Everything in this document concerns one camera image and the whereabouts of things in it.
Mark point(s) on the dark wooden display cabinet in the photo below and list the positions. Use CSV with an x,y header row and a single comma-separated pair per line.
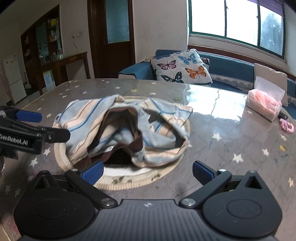
x,y
32,53

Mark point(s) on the purple roller blind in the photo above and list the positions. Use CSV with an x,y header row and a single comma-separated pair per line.
x,y
270,5

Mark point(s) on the white butterfly print pillow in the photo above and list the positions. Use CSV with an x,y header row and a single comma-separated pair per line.
x,y
180,67

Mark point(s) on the beige pillow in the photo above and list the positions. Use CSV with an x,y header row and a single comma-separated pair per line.
x,y
270,73

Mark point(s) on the blue beige striped garment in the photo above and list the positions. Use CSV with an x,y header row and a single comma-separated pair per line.
x,y
87,115

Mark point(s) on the small black object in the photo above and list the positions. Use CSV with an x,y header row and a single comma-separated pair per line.
x,y
282,115

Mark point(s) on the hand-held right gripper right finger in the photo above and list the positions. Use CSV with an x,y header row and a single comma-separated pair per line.
x,y
203,172

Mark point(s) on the brown wooden door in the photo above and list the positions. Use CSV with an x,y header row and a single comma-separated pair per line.
x,y
115,58

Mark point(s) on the grey star-print tablecloth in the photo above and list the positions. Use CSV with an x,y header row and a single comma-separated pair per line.
x,y
231,150

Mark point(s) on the pink scrunchie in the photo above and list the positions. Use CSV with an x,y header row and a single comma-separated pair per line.
x,y
286,126

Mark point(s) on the white refrigerator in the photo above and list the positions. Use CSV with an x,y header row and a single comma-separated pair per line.
x,y
13,78

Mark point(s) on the green framed window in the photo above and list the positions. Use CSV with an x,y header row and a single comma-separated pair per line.
x,y
208,18

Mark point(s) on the brown wooden console table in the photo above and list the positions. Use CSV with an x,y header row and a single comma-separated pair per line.
x,y
69,58

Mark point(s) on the white wall socket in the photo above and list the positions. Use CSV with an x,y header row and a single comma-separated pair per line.
x,y
77,35

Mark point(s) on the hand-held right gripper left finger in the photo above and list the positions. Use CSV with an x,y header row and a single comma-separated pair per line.
x,y
93,173

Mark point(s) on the white cardboard box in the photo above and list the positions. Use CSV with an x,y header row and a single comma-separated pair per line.
x,y
49,81

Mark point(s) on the round built-in induction cooktop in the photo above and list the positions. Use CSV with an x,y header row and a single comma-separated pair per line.
x,y
122,170

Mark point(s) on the dark butterfly print pillow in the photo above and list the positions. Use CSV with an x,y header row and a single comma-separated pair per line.
x,y
205,61

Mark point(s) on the blue sofa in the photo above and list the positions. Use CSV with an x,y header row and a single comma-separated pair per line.
x,y
222,66

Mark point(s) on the pink tissue pack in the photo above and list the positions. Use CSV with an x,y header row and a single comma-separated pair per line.
x,y
263,104

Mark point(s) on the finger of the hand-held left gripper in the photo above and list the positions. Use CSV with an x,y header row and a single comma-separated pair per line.
x,y
29,116
57,136

